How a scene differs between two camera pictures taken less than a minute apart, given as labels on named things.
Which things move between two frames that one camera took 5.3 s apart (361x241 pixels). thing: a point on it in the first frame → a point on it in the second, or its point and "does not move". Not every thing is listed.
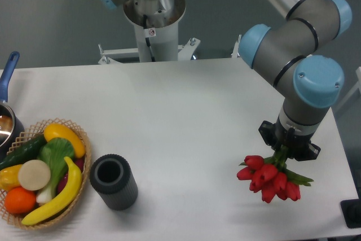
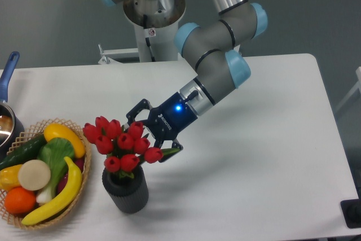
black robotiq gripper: [274, 135] → [173, 117]
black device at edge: [352, 211] does not move
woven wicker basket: [32, 131] does not move
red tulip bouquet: [271, 176] → [126, 145]
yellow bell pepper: [9, 178] does not move
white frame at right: [358, 86] does not move
